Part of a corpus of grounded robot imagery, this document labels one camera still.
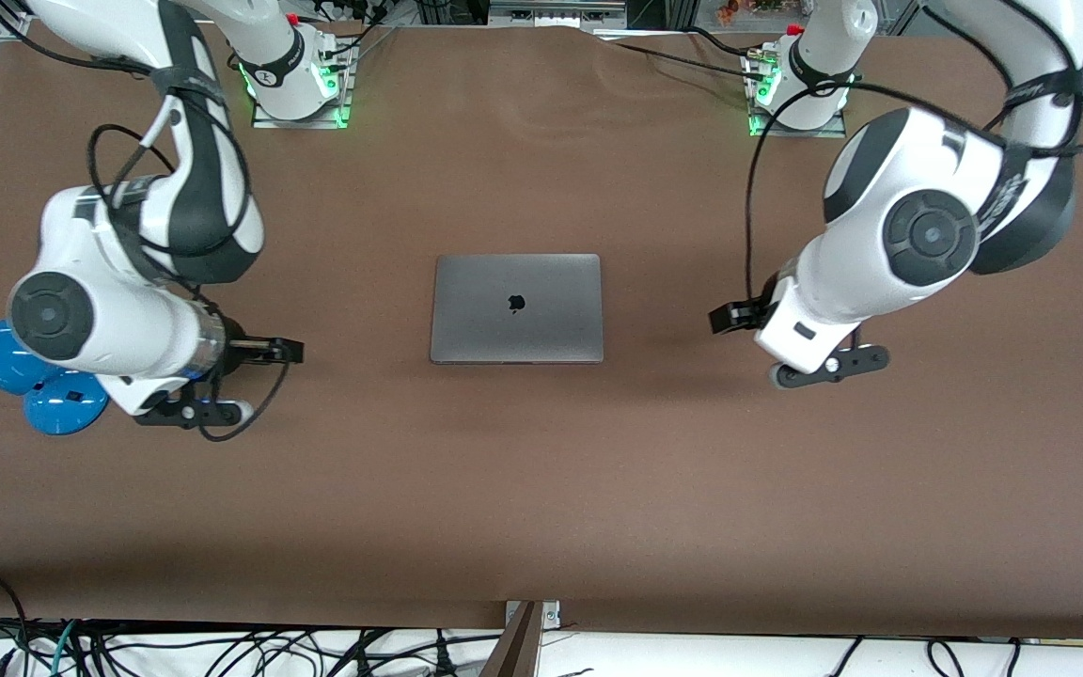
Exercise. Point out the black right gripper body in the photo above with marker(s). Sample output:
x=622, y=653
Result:
x=239, y=346

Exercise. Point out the grey laptop with black keyboard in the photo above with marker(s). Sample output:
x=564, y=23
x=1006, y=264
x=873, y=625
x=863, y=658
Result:
x=516, y=324

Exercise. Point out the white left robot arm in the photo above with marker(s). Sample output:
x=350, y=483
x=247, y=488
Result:
x=880, y=254

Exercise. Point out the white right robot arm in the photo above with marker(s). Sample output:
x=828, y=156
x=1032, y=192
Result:
x=128, y=320

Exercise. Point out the brown table cover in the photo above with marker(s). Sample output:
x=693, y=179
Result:
x=541, y=470

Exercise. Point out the orange background clutter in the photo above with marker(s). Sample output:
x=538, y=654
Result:
x=739, y=9

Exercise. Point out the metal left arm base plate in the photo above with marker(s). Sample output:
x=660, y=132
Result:
x=833, y=130

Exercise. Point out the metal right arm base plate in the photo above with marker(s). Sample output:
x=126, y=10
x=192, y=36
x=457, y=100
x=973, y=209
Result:
x=339, y=103

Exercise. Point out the metal table edge bracket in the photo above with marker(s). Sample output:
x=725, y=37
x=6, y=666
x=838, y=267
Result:
x=551, y=613

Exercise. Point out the aluminium frame with sockets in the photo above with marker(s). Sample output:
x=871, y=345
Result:
x=556, y=13

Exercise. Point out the dark support post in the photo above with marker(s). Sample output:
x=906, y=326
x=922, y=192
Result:
x=515, y=649

